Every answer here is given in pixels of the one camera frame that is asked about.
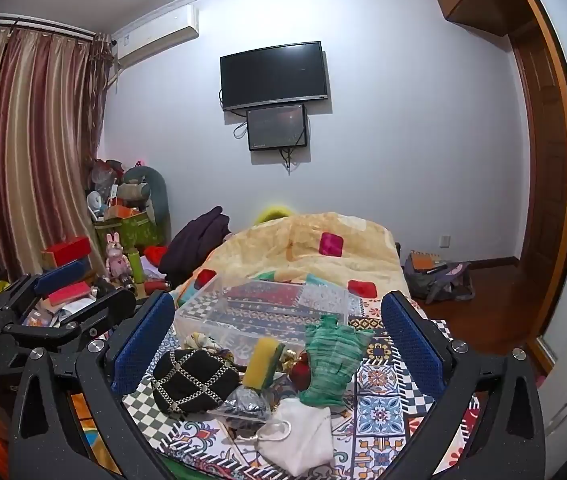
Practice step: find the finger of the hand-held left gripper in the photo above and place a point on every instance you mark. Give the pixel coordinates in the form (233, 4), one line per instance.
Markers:
(60, 276)
(113, 305)

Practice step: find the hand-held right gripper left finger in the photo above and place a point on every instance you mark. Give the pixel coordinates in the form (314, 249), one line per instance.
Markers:
(143, 347)

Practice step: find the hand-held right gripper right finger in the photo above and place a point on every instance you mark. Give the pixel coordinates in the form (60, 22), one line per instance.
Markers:
(413, 347)

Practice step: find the red rectangular box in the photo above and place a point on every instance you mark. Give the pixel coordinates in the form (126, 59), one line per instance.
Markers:
(65, 251)

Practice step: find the green bottle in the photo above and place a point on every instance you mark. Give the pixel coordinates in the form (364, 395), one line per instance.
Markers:
(137, 267)

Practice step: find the pink bunny plush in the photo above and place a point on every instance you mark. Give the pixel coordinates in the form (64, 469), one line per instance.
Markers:
(116, 257)

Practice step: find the patterned silk scarf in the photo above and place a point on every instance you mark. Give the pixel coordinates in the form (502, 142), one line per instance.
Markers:
(208, 345)

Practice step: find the red cloth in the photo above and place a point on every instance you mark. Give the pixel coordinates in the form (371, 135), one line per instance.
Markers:
(156, 255)

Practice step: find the colourful patterned mat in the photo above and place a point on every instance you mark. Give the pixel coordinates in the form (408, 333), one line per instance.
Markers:
(388, 410)

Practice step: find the grey backpack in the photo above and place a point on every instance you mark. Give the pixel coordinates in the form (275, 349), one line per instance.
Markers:
(438, 282)

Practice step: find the green storage box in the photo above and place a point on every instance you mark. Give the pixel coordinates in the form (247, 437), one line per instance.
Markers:
(126, 230)

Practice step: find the green knitted glove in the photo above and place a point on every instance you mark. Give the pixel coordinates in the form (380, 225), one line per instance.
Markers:
(331, 365)

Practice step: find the orange notebook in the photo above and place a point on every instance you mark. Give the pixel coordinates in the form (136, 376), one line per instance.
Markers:
(426, 260)

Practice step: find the dark purple coat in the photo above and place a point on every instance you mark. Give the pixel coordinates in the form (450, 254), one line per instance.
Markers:
(196, 245)

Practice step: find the pile of plastic bags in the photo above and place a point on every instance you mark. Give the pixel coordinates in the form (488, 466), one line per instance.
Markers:
(104, 175)

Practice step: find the red round ornament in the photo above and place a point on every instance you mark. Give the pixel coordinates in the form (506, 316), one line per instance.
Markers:
(301, 372)

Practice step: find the clear plastic bag dark contents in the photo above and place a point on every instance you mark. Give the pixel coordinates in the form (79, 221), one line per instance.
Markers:
(248, 402)

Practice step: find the yellow green sponge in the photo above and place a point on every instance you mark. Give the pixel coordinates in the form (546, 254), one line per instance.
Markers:
(261, 365)

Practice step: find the grey green plush toy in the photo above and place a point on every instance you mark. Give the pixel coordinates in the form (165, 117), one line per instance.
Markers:
(146, 190)

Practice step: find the clear plastic box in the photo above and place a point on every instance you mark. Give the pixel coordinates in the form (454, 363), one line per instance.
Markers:
(263, 310)

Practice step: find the striped red beige curtain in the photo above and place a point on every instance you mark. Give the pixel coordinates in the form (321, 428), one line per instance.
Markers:
(28, 145)

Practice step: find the white face mask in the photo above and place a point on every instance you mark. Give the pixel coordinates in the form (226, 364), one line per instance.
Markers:
(303, 435)

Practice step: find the yellow quilt with red patches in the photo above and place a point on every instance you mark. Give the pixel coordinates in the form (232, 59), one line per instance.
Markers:
(273, 245)

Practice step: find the yellow green cushion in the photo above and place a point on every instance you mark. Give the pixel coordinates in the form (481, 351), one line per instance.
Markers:
(273, 212)

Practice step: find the white air conditioner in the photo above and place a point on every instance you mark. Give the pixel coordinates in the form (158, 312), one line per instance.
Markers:
(156, 35)

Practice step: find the white wall socket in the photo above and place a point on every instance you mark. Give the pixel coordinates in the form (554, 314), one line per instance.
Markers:
(444, 241)

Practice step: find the wooden door frame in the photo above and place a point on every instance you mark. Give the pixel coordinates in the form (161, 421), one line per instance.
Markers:
(558, 160)

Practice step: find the small black wall monitor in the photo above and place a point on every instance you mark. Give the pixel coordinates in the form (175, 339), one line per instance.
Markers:
(277, 127)

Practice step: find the curtain rail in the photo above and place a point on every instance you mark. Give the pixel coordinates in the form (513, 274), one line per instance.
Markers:
(28, 25)

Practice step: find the black wall television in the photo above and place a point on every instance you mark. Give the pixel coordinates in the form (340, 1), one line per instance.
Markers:
(273, 75)

